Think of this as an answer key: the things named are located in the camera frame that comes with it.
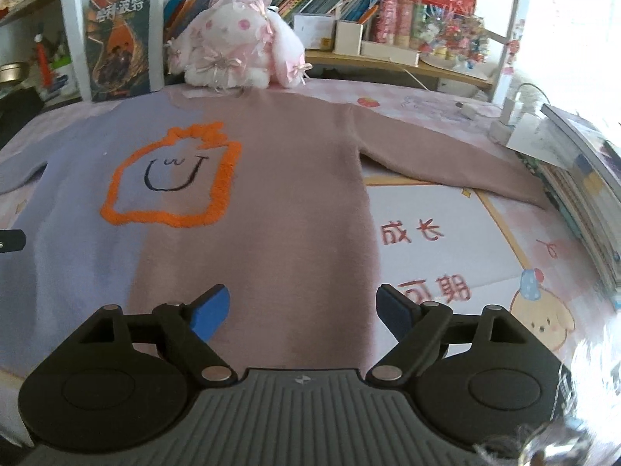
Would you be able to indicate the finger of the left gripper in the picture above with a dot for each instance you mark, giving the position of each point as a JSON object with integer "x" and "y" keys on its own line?
{"x": 12, "y": 240}

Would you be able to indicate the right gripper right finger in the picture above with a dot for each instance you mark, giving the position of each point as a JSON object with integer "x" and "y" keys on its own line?
{"x": 423, "y": 333}

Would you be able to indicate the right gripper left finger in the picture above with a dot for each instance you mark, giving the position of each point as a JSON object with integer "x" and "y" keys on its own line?
{"x": 181, "y": 333}

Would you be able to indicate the lilac and mauve sweater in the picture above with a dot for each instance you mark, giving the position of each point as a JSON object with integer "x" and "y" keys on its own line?
{"x": 261, "y": 191}

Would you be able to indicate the pink checked tablecloth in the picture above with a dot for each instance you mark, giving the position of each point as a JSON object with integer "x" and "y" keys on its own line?
{"x": 459, "y": 246}

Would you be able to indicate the red tassel ornament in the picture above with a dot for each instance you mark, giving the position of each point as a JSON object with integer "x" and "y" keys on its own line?
{"x": 46, "y": 73}

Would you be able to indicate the white charger plug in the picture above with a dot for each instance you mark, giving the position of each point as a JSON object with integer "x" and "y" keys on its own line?
{"x": 501, "y": 129}

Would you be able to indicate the stack of books at right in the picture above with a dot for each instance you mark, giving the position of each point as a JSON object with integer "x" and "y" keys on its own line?
{"x": 581, "y": 170}

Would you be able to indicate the Harry Potter book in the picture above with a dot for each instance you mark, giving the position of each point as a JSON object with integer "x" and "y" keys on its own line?
{"x": 124, "y": 48}

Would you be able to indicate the pink white plush bunny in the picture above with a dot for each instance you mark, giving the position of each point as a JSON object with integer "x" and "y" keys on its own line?
{"x": 238, "y": 43}

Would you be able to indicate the small white box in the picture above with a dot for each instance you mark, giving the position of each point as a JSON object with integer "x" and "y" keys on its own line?
{"x": 348, "y": 38}

